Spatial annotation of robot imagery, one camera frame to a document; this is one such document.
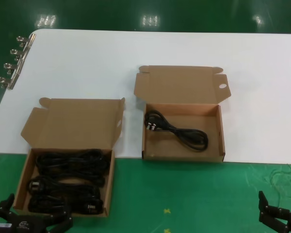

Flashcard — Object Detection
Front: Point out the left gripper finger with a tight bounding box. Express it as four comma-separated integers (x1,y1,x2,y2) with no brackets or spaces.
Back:
0,193,17,220
45,202,74,233

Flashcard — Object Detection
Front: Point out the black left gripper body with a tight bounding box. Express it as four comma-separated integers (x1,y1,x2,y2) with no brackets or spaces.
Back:
11,213,48,233

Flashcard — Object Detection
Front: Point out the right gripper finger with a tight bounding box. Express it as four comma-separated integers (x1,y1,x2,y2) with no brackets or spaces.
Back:
259,190,291,230

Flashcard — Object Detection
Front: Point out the open brown cardboard box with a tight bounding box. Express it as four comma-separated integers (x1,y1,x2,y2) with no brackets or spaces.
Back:
133,65,231,163
13,97,126,217

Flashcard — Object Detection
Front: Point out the green table cloth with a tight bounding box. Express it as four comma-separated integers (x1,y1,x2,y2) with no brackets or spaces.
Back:
0,151,291,233

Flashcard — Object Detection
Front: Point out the silver binder clip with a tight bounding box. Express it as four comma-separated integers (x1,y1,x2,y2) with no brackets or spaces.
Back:
16,33,37,48
9,47,31,61
0,72,19,91
2,59,25,75

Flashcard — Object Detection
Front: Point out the left wrist camera unit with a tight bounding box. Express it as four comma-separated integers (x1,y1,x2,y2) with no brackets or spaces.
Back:
0,222,14,233

